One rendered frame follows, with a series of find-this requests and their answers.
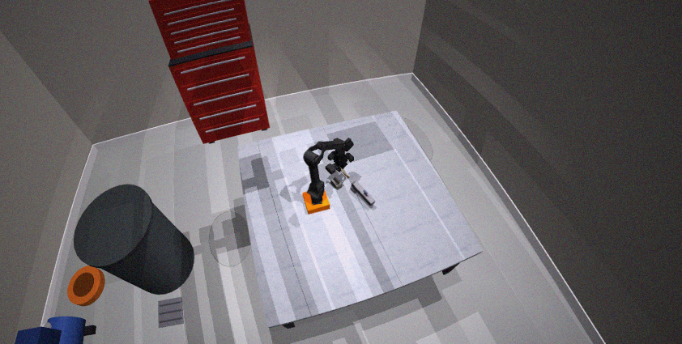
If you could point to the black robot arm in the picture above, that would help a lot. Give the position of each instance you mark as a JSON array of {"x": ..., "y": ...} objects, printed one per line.
[{"x": 316, "y": 187}]

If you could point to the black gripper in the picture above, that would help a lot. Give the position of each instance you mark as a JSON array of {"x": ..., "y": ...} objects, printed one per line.
[{"x": 339, "y": 163}]

